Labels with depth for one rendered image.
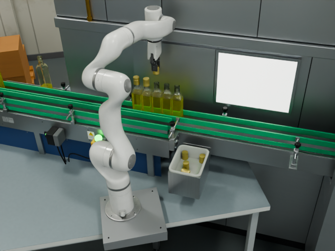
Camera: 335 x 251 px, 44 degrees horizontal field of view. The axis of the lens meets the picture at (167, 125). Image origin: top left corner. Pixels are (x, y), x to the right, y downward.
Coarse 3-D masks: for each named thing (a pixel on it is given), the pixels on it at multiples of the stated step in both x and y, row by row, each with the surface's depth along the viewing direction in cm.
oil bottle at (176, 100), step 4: (172, 96) 226; (176, 96) 225; (180, 96) 226; (172, 100) 227; (176, 100) 226; (180, 100) 226; (172, 104) 228; (176, 104) 227; (180, 104) 227; (172, 108) 230; (176, 108) 229; (180, 108) 229; (172, 112) 231; (176, 112) 231; (180, 112) 230; (176, 116) 232; (180, 116) 232
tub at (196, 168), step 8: (176, 152) 226; (192, 152) 231; (200, 152) 229; (208, 152) 225; (176, 160) 225; (192, 160) 231; (176, 168) 226; (192, 168) 226; (200, 168) 226; (192, 176) 212
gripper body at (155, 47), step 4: (148, 40) 210; (160, 40) 209; (148, 44) 209; (152, 44) 208; (156, 44) 209; (160, 44) 214; (148, 48) 210; (152, 48) 209; (156, 48) 210; (160, 48) 215; (148, 52) 211; (152, 52) 210; (156, 52) 211; (160, 52) 217; (148, 56) 212; (156, 56) 212
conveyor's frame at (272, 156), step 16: (0, 112) 256; (16, 112) 254; (16, 128) 260; (32, 128) 256; (48, 128) 251; (64, 128) 247; (80, 128) 243; (96, 128) 239; (144, 144) 235; (160, 144) 231; (208, 144) 233; (224, 144) 229; (240, 144) 226; (256, 144) 224; (256, 160) 229; (272, 160) 226; (288, 160) 222; (304, 160) 219; (320, 160) 216
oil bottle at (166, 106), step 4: (164, 92) 228; (164, 96) 227; (168, 96) 226; (164, 100) 228; (168, 100) 227; (164, 104) 230; (168, 104) 229; (164, 108) 231; (168, 108) 230; (164, 112) 233; (168, 112) 232
